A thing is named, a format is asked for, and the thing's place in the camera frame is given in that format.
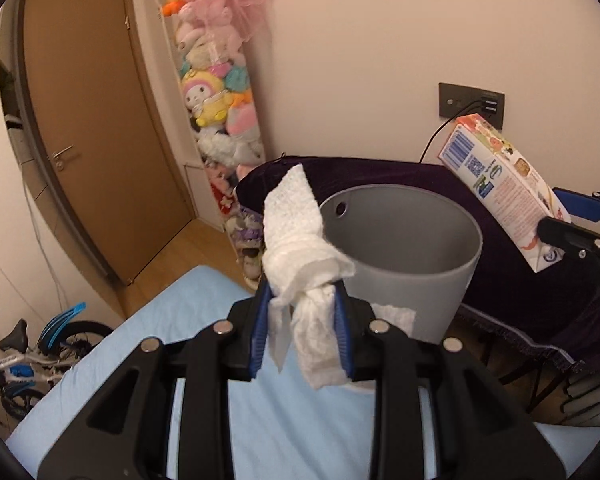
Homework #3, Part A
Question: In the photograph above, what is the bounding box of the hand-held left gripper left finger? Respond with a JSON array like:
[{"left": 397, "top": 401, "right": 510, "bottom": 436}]
[{"left": 37, "top": 279, "right": 272, "bottom": 480}]

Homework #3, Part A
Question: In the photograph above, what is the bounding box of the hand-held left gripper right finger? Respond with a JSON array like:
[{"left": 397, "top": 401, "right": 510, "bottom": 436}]
[{"left": 331, "top": 284, "right": 567, "bottom": 480}]

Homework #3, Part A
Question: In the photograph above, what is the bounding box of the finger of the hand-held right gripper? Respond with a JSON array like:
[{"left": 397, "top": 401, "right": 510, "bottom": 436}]
[
  {"left": 537, "top": 216, "right": 600, "bottom": 312},
  {"left": 552, "top": 185, "right": 600, "bottom": 224}
]

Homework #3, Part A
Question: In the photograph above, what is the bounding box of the grey trash bin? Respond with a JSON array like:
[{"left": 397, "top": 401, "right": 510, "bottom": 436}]
[{"left": 318, "top": 184, "right": 483, "bottom": 347}]

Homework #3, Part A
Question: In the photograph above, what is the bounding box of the small printed milk carton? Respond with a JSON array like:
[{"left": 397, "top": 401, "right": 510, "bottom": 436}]
[{"left": 438, "top": 113, "right": 574, "bottom": 275}]

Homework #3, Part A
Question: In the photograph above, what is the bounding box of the twisted white tissue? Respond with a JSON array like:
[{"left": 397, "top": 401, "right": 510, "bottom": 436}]
[{"left": 262, "top": 162, "right": 417, "bottom": 397}]

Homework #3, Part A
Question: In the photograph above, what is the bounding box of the light blue bed sheet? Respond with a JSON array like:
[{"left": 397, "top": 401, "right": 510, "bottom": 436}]
[{"left": 5, "top": 265, "right": 597, "bottom": 480}]

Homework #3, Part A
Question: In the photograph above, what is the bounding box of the dark purple fringed cloth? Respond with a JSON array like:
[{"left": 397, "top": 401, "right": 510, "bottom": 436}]
[{"left": 234, "top": 156, "right": 600, "bottom": 377}]

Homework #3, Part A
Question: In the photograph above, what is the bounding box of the black keyboard stand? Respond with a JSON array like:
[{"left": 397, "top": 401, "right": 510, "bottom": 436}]
[{"left": 479, "top": 329, "right": 582, "bottom": 415}]

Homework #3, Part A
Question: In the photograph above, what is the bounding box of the hanging pile of plush toys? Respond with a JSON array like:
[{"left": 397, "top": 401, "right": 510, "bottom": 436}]
[{"left": 157, "top": 0, "right": 269, "bottom": 292}]

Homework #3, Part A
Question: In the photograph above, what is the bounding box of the white bicycle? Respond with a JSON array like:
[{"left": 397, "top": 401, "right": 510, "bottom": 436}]
[{"left": 0, "top": 302, "right": 114, "bottom": 422}]

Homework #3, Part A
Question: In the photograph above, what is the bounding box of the brown wooden door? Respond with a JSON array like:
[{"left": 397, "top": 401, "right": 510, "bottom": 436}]
[{"left": 22, "top": 0, "right": 197, "bottom": 287}]

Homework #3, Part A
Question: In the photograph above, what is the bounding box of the grey wall socket panel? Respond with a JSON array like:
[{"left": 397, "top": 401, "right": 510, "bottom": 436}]
[{"left": 438, "top": 82, "right": 506, "bottom": 130}]

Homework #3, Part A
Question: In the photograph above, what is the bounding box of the black cable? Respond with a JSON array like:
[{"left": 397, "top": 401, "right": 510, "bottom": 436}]
[{"left": 419, "top": 99, "right": 487, "bottom": 164}]

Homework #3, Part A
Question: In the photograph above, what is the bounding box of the silver door handle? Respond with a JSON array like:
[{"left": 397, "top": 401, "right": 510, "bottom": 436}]
[{"left": 49, "top": 144, "right": 75, "bottom": 170}]

